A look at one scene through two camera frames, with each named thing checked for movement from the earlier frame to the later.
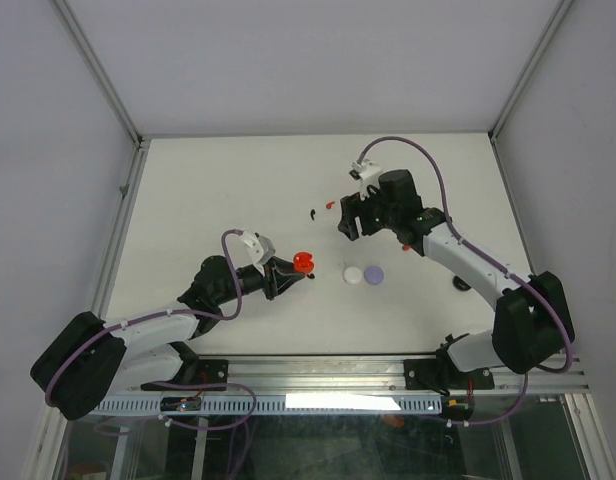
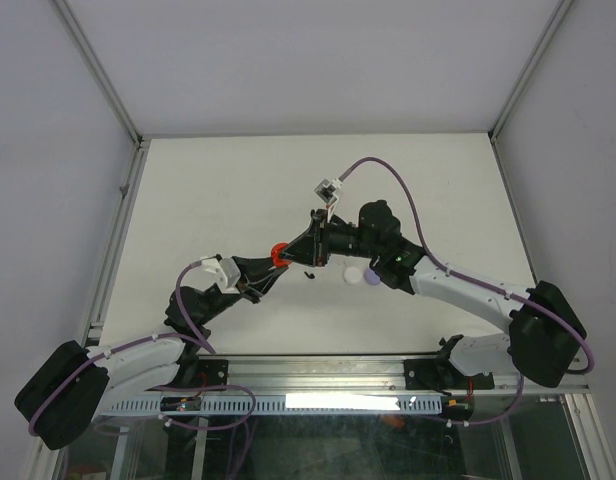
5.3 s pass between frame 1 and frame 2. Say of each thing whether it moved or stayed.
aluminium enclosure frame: stayed
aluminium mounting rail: stayed
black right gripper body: moved
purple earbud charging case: stayed
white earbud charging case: stayed
